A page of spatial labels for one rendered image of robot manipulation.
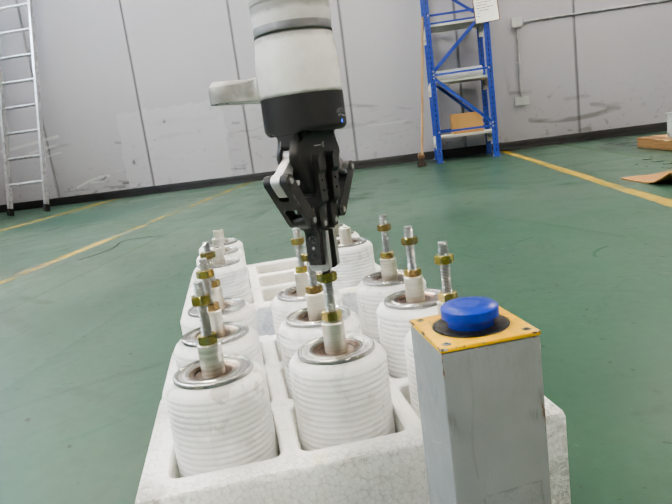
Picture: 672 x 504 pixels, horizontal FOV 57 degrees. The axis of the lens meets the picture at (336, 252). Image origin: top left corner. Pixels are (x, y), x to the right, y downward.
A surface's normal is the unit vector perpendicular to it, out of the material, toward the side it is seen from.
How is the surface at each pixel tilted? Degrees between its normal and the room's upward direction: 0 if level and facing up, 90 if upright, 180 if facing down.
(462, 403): 90
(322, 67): 90
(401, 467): 90
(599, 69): 90
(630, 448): 0
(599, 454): 0
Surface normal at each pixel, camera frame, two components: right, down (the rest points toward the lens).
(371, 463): 0.18, 0.17
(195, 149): -0.11, 0.21
